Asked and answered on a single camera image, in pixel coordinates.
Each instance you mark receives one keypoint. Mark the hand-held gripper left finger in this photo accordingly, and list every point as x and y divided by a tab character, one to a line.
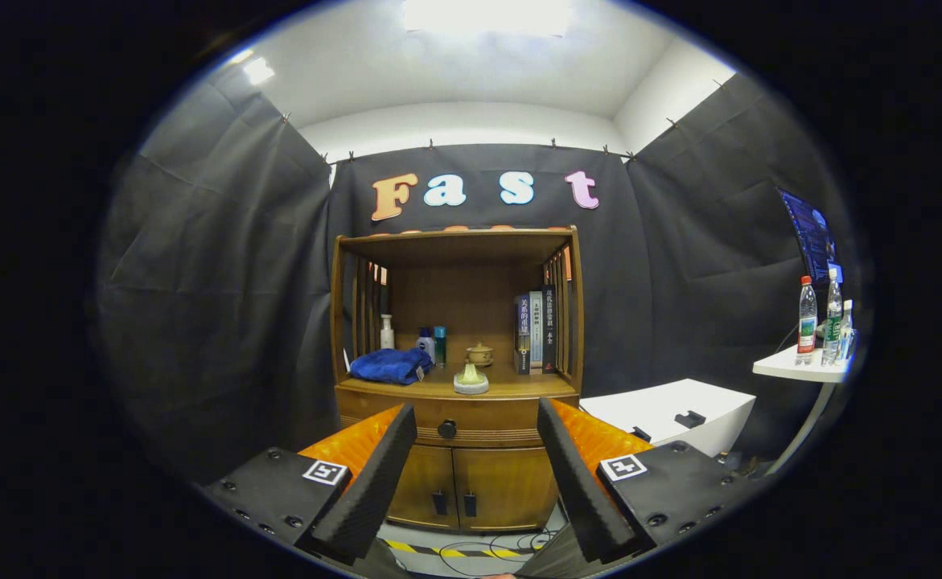
374	490

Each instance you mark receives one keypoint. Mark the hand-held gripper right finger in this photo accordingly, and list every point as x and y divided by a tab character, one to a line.
583	490

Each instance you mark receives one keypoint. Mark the wooden drawer with black knob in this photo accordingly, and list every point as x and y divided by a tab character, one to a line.
495	414

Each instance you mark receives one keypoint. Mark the wooden cabinet door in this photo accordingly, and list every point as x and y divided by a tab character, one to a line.
426	482
511	486

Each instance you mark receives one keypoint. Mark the wooden countertop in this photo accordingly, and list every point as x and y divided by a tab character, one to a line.
519	388

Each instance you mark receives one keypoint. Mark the white drawer unit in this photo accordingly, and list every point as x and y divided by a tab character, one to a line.
680	398

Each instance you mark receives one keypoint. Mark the wooden cabinet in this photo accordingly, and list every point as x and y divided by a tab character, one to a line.
462	297

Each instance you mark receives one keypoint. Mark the person's right leg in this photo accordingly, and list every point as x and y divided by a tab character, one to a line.
551	559

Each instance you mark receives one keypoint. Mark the person's leg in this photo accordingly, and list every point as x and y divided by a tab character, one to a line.
551	559
382	567

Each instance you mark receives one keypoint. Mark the person's left leg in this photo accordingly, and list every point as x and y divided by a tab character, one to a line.
382	567

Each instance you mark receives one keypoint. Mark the yellow black hazard tape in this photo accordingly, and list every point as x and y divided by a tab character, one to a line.
454	552

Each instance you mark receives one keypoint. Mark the blue towel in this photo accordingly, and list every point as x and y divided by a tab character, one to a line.
390	366

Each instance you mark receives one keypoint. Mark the white pump bottle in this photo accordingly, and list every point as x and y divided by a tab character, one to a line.
387	336

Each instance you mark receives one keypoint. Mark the white bottle with blue cap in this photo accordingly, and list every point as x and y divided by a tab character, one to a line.
426	344

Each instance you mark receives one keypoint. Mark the slim teal bottle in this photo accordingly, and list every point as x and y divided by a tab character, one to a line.
440	346

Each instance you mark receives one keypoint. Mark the book with black spine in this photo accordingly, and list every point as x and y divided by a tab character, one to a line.
549	330

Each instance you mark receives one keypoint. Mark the beige lidded teacup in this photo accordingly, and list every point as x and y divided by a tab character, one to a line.
480	354

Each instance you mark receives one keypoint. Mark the white side table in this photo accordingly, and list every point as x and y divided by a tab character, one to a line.
792	367

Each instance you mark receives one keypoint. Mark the red label water bottle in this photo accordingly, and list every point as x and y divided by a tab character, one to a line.
807	330

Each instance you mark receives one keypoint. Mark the green label water bottle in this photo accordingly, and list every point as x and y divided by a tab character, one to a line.
832	330

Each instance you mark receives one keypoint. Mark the clear plastic bottle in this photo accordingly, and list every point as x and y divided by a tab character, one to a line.
846	338

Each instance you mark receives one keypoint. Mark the computer monitor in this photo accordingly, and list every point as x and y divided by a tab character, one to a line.
812	233

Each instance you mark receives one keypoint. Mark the ceiling light panel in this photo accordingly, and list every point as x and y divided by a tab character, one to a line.
487	16

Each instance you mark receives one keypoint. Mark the black bracket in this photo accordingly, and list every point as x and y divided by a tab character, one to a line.
689	419
642	434

